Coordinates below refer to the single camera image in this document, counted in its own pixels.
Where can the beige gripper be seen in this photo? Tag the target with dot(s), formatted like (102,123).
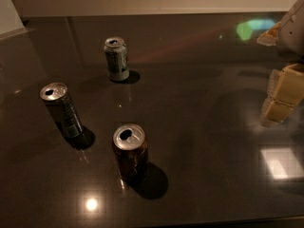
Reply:
(293,32)

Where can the green 7up can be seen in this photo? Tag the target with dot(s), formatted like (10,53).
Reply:
(116,57)

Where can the orange soda can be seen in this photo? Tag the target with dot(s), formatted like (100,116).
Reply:
(130,149)

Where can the tall dark slim can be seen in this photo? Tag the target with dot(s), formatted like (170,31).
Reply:
(62,109)

